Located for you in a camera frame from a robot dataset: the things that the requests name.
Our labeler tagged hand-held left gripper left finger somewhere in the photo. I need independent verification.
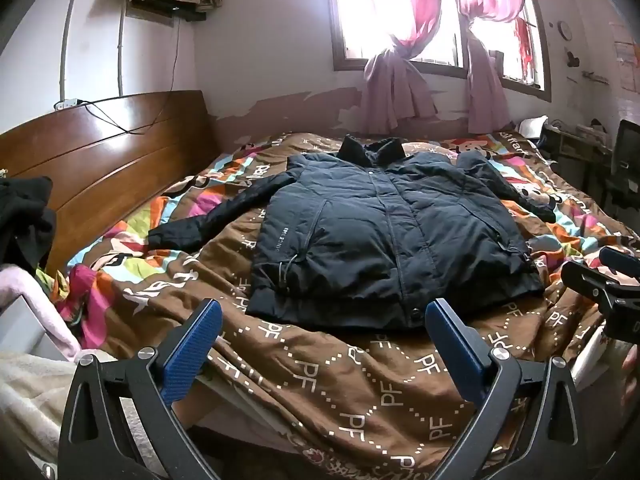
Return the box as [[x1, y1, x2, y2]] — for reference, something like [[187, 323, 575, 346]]
[[57, 299, 223, 480]]

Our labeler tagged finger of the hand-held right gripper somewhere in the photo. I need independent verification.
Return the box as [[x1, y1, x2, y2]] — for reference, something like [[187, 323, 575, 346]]
[[560, 259, 640, 313], [599, 246, 640, 278]]

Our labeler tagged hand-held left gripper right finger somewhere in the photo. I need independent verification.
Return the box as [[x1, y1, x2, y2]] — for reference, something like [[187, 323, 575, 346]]
[[420, 299, 587, 480]]

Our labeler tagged black padded jacket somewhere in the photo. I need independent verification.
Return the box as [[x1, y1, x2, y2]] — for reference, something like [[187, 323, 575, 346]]
[[148, 135, 557, 332]]

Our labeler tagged dark clothes pile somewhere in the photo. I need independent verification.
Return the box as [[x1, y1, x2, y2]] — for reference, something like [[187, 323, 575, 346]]
[[0, 175, 57, 275]]

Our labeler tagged black chair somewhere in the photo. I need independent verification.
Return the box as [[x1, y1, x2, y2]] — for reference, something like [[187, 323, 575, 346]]
[[605, 119, 640, 223]]

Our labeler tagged cluttered desk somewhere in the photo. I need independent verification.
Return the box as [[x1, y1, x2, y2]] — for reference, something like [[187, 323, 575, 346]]
[[539, 120, 622, 188]]

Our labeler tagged brown printed blanket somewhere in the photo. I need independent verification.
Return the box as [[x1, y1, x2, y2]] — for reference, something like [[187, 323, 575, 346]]
[[37, 130, 640, 480]]

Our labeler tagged white bag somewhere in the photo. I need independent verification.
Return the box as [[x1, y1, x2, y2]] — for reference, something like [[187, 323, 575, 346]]
[[516, 116, 549, 142]]

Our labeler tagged pink fleece cloth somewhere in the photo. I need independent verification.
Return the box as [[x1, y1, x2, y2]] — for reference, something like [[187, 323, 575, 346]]
[[0, 265, 82, 362]]

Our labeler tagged wooden headboard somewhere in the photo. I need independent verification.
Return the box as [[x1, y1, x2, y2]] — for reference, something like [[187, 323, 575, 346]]
[[0, 90, 217, 275]]

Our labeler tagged pink curtain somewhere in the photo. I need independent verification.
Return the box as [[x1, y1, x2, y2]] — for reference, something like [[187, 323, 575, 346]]
[[361, 0, 445, 134], [445, 0, 532, 134]]

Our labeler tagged window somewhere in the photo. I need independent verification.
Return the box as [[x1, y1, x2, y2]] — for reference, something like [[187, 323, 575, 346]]
[[325, 0, 553, 104]]

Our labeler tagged wall calendar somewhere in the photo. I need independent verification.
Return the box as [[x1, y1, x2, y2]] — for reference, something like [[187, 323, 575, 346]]
[[614, 39, 639, 92]]

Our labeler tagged black cable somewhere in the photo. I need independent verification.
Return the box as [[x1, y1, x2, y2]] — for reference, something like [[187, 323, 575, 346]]
[[80, 14, 185, 136]]

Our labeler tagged white wall pipe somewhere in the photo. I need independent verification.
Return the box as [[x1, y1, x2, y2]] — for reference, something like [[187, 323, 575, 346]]
[[58, 0, 90, 104], [116, 4, 127, 97]]

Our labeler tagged black wall shelf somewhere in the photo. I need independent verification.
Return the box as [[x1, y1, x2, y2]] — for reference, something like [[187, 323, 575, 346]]
[[125, 0, 208, 24]]

